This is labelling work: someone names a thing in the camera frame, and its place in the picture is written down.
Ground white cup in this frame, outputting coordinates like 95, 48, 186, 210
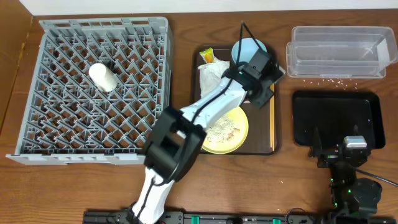
88, 63, 118, 92

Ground yellow plate with rice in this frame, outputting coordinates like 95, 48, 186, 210
201, 107, 249, 154

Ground light blue bowl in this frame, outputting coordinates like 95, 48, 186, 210
231, 38, 259, 63

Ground black plastic bin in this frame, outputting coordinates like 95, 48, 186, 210
292, 90, 386, 149

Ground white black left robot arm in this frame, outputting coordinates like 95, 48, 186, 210
127, 49, 284, 223

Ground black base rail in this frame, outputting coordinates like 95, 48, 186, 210
82, 210, 398, 224

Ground clear plastic container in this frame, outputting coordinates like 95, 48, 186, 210
286, 26, 397, 79

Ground crumpled white napkin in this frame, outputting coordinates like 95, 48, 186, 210
198, 58, 230, 98

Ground yellow orange snack wrapper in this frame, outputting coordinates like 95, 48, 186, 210
200, 47, 215, 63

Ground grey dishwasher rack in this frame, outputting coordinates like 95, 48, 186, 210
9, 17, 174, 165

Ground dark brown serving tray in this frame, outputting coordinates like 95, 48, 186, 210
190, 45, 274, 156

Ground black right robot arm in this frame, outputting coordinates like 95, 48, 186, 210
308, 128, 382, 224

